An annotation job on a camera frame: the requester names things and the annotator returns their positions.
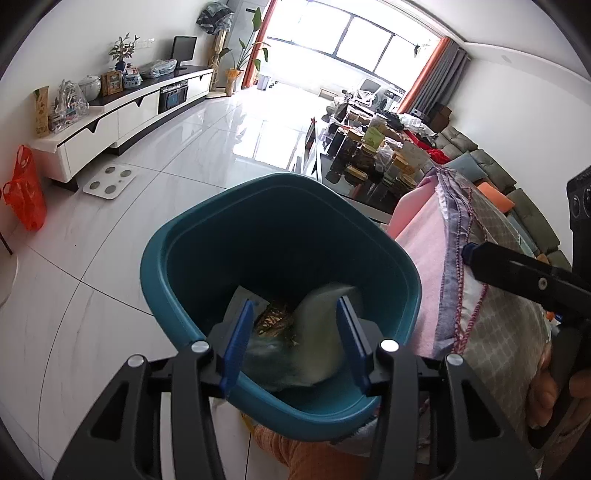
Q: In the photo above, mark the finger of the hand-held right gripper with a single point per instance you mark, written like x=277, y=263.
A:
x=508, y=272

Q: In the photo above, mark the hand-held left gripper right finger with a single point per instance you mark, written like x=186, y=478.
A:
x=353, y=346

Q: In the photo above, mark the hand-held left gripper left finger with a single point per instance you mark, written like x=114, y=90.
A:
x=238, y=350

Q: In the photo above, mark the white blue-printed paper bag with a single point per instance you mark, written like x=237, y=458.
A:
x=318, y=344

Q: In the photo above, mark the gold foil wrapper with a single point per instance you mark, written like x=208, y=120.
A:
x=272, y=321

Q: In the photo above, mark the teal trash bin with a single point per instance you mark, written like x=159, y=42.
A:
x=277, y=221

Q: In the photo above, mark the person's right hand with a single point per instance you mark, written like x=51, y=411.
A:
x=540, y=392

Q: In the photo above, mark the olive green sofa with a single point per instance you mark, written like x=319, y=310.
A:
x=531, y=207

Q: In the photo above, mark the patterned green beige tablecloth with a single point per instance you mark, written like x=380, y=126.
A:
x=503, y=323

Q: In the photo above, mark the orange cushion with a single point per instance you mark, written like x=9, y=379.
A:
x=494, y=196

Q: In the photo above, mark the pink blanket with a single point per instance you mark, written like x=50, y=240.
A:
x=425, y=277

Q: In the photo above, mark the person's peach knit clothing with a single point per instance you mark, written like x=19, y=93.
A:
x=295, y=452

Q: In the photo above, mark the blue-grey cushion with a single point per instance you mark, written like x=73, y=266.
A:
x=464, y=164

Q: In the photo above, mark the red cloth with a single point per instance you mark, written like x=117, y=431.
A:
x=436, y=156

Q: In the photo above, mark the kraft paper bag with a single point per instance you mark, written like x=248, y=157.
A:
x=419, y=156

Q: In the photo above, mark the black glass coffee table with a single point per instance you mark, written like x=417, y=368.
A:
x=362, y=189

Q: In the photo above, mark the dark brown box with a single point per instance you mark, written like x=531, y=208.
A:
x=441, y=117

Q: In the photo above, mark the white clothes pile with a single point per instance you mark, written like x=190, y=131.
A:
x=411, y=122

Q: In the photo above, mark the black bag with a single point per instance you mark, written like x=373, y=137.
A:
x=392, y=121

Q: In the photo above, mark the orange and grey curtain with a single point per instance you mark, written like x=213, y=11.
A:
x=258, y=46
x=438, y=78

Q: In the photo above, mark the white bathroom scale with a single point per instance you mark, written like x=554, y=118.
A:
x=111, y=182

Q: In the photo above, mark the white office chair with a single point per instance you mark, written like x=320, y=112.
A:
x=369, y=90

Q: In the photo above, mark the white black TV cabinet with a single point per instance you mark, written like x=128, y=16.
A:
x=138, y=110

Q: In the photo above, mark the orange plastic bag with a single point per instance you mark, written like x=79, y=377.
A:
x=27, y=194

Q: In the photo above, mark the small white pedal bin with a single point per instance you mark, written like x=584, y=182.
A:
x=264, y=82

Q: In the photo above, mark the tall leafy potted plant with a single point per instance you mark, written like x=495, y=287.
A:
x=233, y=81

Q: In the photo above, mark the large balcony window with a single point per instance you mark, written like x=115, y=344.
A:
x=351, y=37

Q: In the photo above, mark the blue white ceramic jar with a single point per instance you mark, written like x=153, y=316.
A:
x=133, y=79

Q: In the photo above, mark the clear blue plastic bag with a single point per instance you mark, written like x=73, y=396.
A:
x=159, y=68

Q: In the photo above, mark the clear gift bag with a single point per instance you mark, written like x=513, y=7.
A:
x=68, y=108

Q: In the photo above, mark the white lidded jar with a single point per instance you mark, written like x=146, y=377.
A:
x=90, y=87

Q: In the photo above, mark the black monitor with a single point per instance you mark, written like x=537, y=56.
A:
x=183, y=48

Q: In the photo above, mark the tall beige box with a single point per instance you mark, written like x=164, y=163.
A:
x=41, y=113

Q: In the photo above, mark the vase with green branches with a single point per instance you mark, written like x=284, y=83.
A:
x=122, y=48

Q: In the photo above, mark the white standing air conditioner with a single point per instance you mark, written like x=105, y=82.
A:
x=242, y=18

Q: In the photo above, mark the floor fan with blue cover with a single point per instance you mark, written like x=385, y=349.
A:
x=213, y=16

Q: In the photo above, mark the wooden picture frame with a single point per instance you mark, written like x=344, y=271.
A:
x=112, y=83

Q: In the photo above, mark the white wall outlet plate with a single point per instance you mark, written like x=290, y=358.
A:
x=147, y=44

